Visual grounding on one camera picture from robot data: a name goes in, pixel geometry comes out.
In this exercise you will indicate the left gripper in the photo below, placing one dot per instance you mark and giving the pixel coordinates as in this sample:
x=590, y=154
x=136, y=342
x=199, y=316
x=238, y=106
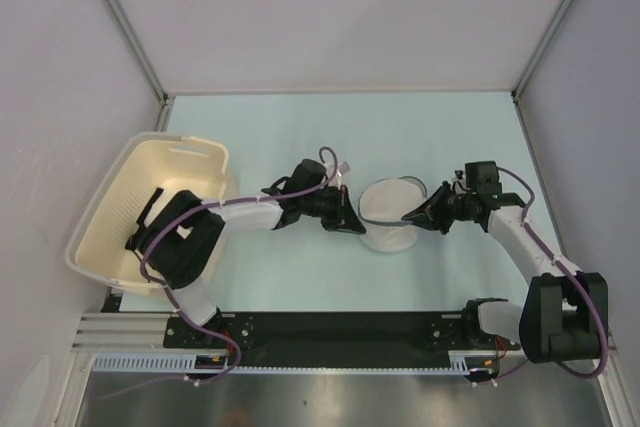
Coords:
x=336, y=220

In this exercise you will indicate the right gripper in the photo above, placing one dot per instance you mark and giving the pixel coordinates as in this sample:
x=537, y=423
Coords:
x=430, y=214

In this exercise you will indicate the white mesh laundry bag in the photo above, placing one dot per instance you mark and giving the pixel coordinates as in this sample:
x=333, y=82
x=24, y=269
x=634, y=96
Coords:
x=381, y=208

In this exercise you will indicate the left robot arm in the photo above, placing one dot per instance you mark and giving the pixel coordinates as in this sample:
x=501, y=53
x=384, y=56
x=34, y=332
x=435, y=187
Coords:
x=179, y=241

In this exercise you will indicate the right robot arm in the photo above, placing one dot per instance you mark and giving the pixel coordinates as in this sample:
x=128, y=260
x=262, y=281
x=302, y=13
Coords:
x=564, y=316

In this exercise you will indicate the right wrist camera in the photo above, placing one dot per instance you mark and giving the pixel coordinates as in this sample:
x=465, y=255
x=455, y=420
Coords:
x=459, y=184

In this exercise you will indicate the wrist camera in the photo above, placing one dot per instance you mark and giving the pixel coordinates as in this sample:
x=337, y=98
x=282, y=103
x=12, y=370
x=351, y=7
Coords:
x=459, y=184
x=342, y=169

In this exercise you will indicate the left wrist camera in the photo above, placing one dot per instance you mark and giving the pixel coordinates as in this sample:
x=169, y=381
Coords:
x=342, y=169

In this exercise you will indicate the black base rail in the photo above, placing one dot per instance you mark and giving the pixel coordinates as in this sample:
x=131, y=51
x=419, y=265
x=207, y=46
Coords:
x=345, y=340

